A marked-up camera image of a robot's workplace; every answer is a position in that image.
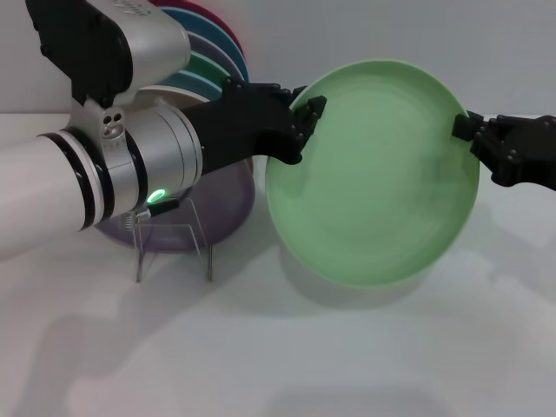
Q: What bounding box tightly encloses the blue plate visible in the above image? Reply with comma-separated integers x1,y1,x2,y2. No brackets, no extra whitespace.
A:
162,69,226,96

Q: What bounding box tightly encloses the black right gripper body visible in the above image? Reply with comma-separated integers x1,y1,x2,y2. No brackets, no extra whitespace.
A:
486,113,556,192

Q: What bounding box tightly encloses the black cable plug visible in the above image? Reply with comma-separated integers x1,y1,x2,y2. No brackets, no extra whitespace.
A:
122,197,182,228

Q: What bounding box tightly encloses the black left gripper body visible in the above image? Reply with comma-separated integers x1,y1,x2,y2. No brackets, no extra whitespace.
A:
184,77,303,175

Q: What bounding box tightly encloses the grey lavender plate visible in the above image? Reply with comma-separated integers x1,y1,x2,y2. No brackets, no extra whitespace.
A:
186,30,245,83

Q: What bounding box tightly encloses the dark green plate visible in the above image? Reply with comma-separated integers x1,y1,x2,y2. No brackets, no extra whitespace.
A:
189,50,239,84

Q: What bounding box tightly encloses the crimson red plate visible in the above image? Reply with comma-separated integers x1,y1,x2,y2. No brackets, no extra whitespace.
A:
149,0,248,58

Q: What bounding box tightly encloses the light green plate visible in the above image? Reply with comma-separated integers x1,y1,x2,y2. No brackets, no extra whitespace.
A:
264,58,481,288

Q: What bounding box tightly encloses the teal plate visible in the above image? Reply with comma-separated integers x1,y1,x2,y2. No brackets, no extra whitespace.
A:
167,6,252,83

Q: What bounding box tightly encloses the clear wire plate rack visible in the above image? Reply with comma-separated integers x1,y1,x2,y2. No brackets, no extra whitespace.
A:
133,197,215,284

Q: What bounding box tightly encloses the dark purple plate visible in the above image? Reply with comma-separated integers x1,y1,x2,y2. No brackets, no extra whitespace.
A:
93,159,257,254

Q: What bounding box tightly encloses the beige plate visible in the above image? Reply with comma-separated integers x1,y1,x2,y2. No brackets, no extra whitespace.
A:
138,84,258,175

